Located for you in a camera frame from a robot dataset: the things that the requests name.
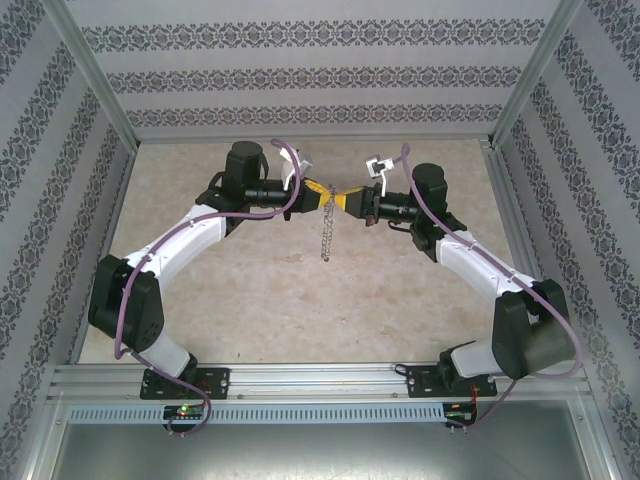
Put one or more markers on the metal band with small keyrings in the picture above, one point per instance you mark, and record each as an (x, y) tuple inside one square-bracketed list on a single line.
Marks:
[(327, 235)]

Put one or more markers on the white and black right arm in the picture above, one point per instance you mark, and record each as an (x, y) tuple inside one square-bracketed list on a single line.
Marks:
[(475, 265)]

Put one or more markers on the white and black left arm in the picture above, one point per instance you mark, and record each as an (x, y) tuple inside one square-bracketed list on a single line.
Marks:
[(185, 240)]

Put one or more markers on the grey metal sheet panel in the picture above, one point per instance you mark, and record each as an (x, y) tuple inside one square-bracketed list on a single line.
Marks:
[(320, 455)]

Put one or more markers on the long aluminium table edge rail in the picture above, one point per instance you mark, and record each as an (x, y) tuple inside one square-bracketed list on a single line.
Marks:
[(315, 136)]

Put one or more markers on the aluminium table side rail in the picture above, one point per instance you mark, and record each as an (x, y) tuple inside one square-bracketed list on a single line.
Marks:
[(104, 240), (527, 245)]

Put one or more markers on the aluminium frame post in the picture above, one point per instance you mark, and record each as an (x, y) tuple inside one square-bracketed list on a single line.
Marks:
[(95, 65), (535, 65)]

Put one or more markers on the aluminium mounting rail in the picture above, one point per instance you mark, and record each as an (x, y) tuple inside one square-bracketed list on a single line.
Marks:
[(320, 380)]

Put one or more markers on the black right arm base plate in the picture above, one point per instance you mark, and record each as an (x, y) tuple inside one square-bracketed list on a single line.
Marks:
[(425, 382)]

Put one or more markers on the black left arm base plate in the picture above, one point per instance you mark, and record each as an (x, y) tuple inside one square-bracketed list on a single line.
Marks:
[(220, 382)]

